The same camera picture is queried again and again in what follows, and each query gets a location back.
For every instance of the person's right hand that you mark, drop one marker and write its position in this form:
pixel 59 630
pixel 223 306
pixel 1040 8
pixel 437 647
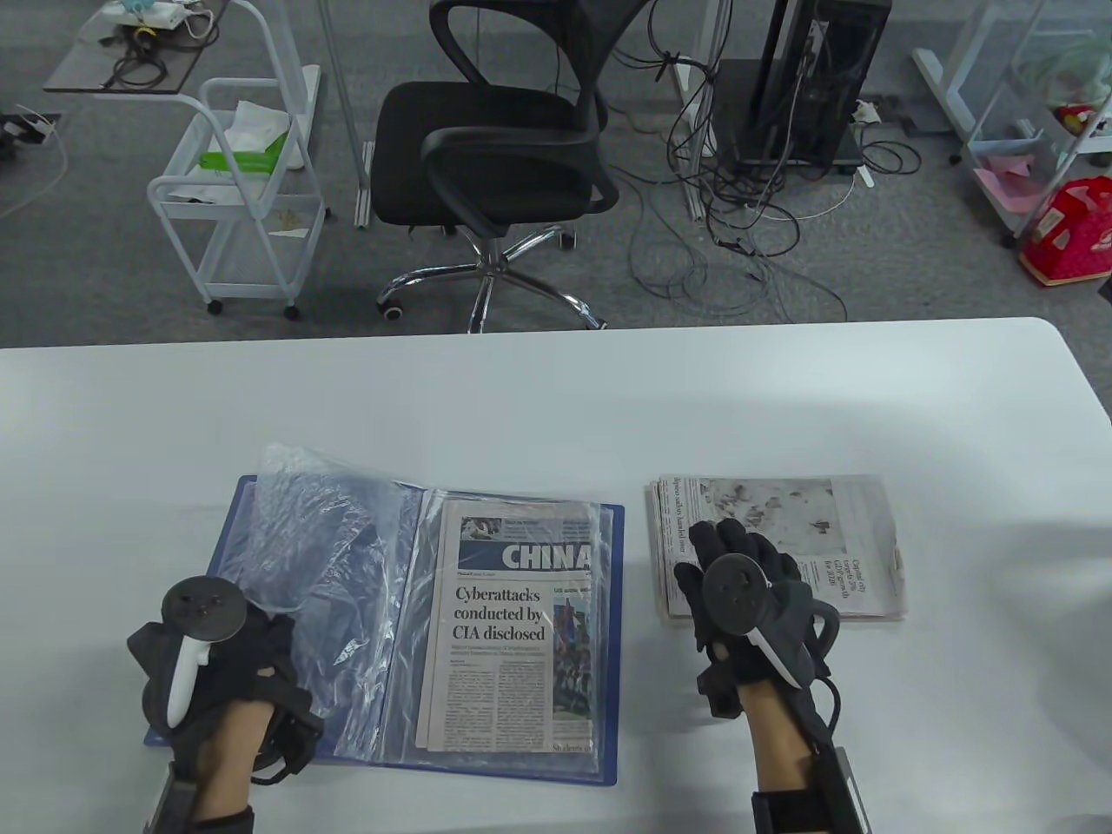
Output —
pixel 747 543

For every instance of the person's left hand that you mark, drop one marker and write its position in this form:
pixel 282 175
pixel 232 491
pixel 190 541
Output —
pixel 252 660

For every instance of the newspaper with grey animal photo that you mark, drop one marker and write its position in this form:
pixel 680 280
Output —
pixel 782 512

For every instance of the black round-top controller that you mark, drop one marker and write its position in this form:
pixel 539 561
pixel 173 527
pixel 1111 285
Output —
pixel 734 591
pixel 204 608

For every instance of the blue file folder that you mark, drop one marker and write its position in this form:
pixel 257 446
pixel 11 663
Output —
pixel 347 608

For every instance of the newspaper with blue masthead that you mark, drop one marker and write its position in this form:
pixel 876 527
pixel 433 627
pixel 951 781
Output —
pixel 495 678

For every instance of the person's left forearm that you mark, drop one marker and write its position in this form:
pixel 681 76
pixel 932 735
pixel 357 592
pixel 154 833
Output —
pixel 226 764

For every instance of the person's right forearm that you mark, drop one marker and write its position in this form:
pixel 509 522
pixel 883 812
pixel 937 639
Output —
pixel 773 738

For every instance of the black wrist sensor box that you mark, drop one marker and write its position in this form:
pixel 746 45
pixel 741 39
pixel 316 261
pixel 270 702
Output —
pixel 843 795
pixel 169 799

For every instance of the white desk leg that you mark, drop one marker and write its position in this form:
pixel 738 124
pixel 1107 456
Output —
pixel 695 204

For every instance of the white rolling cart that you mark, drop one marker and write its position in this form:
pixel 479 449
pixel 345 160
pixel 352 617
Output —
pixel 252 252

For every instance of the black tower stand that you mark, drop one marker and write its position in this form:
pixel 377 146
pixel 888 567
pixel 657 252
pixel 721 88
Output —
pixel 734 104

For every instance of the pink paper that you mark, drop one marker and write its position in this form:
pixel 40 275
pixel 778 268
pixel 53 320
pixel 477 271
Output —
pixel 1008 187

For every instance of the red bag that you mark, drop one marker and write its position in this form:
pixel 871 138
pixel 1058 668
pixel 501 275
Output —
pixel 1073 239

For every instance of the black computer tower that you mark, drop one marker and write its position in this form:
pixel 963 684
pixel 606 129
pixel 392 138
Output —
pixel 825 87

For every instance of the black office chair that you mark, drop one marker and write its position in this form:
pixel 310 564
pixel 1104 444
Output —
pixel 469 165

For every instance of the green tissue box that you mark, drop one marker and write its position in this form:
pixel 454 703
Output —
pixel 239 161

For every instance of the white tissue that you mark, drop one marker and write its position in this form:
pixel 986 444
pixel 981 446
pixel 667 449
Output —
pixel 256 122

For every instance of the plush toy in plastic bag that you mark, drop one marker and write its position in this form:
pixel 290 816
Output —
pixel 1077 78

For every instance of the black device on floor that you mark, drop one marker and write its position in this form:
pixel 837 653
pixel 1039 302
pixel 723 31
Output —
pixel 17 130

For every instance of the white desk leg frame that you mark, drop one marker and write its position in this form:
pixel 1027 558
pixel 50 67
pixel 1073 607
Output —
pixel 943 85

